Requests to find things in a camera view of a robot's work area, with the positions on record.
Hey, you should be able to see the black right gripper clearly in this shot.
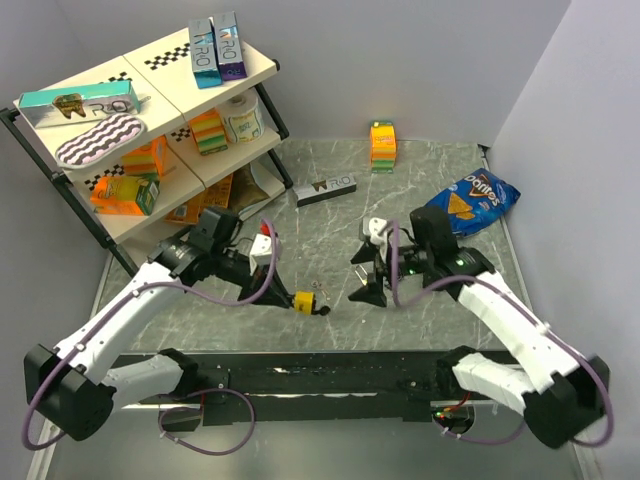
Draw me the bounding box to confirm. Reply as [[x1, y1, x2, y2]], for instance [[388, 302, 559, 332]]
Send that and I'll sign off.
[[348, 241, 433, 308]]

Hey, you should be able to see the yellow padlock black key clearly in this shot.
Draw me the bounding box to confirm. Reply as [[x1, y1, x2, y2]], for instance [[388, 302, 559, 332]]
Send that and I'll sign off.
[[312, 305, 331, 316]]

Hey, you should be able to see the small brass padlock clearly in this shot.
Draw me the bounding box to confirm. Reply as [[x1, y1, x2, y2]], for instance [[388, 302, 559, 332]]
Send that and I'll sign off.
[[354, 265, 368, 286]]

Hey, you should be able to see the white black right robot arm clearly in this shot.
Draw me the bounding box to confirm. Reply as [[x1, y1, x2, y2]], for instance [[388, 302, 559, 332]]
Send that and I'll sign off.
[[349, 206, 615, 449]]

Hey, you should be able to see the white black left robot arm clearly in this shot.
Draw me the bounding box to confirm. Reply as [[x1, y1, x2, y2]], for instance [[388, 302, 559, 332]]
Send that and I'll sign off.
[[22, 207, 293, 451]]

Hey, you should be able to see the silver toothpaste box on table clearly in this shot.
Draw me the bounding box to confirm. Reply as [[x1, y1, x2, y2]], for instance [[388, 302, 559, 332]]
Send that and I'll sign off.
[[294, 175, 357, 207]]

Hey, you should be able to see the brown pouch bottom shelf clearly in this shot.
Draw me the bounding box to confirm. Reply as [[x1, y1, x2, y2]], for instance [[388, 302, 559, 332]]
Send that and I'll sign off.
[[228, 164, 269, 215]]

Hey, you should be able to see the orange box bottom shelf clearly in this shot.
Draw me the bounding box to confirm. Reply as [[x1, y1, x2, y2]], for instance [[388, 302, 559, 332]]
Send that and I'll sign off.
[[164, 173, 233, 225]]

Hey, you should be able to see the blue Doritos chip bag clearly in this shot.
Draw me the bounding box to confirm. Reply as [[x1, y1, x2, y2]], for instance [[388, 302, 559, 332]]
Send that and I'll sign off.
[[426, 168, 521, 237]]

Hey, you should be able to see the sponge pack on table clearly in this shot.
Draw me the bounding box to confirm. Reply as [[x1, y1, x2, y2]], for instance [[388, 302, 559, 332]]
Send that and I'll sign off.
[[370, 120, 397, 173]]

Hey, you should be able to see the toilet paper roll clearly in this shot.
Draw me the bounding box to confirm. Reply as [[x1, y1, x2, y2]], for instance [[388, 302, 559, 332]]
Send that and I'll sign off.
[[217, 90, 265, 144]]

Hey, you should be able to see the sponge pack middle shelf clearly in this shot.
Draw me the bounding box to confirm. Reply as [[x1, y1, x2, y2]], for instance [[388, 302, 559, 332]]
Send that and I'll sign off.
[[188, 109, 228, 155]]

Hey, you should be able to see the orange sponge pack left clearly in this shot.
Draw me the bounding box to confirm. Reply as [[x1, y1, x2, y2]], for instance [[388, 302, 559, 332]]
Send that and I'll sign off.
[[121, 135, 167, 176]]

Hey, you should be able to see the orange green snack box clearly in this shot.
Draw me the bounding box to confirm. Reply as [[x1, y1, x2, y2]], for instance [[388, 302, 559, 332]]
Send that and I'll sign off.
[[90, 176, 160, 216]]

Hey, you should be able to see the beige black shelf rack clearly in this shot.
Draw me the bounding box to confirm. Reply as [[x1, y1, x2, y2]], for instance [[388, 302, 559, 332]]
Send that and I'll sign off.
[[1, 29, 293, 275]]

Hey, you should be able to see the pink grey striped sponge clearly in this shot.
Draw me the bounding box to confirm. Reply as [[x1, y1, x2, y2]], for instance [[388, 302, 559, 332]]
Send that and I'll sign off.
[[54, 113, 146, 170]]

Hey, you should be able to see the purple toothpaste box standing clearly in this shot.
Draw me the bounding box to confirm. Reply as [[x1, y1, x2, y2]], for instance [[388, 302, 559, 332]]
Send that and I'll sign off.
[[212, 11, 247, 81]]

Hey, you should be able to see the blue toothpaste box standing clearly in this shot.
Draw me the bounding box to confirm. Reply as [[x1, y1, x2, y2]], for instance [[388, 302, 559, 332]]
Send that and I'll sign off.
[[188, 18, 223, 89]]

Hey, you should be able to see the teal toothpaste box lying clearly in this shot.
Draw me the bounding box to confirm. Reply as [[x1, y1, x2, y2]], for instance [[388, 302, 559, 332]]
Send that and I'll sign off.
[[17, 80, 140, 128]]

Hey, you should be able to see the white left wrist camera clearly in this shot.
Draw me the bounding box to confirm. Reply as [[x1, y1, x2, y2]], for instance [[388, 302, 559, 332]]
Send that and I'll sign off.
[[249, 222, 279, 273]]

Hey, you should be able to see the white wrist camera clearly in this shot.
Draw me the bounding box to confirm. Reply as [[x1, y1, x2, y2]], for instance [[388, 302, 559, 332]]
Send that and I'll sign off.
[[249, 222, 279, 273], [359, 217, 389, 247]]

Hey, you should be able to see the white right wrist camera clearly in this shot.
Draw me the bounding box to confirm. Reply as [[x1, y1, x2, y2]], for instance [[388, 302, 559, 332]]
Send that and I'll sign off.
[[359, 217, 389, 247]]

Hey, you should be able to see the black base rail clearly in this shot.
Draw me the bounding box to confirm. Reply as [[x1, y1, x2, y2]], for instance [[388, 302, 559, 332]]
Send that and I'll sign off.
[[153, 350, 476, 426]]

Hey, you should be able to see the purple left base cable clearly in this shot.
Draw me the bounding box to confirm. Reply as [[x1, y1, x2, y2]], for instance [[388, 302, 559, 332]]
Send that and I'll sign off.
[[157, 389, 256, 456]]

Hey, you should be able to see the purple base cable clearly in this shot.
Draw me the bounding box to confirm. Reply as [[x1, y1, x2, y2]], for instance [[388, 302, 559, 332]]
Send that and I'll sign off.
[[157, 389, 256, 456], [432, 399, 529, 447]]

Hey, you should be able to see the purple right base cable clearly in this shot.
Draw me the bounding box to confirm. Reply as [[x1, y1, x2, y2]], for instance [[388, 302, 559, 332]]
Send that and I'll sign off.
[[432, 399, 529, 447]]

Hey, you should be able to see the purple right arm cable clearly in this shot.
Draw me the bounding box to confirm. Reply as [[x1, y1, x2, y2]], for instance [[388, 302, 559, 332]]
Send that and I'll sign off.
[[387, 221, 616, 447]]

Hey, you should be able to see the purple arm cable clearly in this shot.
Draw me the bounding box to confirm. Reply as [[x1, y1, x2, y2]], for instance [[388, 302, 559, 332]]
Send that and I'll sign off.
[[387, 221, 616, 447], [20, 217, 279, 451]]

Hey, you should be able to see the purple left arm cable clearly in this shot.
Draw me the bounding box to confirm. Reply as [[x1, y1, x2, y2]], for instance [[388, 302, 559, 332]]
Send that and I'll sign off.
[[20, 217, 279, 451]]

